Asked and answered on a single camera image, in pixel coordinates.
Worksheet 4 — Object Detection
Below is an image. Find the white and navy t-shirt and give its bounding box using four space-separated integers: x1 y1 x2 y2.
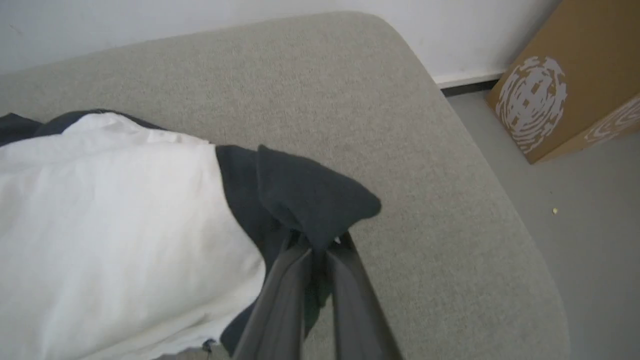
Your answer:
0 109 382 360

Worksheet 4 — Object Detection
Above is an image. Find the brown cardboard box white print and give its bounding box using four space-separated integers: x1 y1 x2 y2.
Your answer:
486 0 640 165

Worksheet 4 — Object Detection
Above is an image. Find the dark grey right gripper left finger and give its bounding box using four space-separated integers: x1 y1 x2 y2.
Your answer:
232 233 314 360

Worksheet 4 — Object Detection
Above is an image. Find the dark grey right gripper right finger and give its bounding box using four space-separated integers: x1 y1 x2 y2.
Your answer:
324 232 404 360

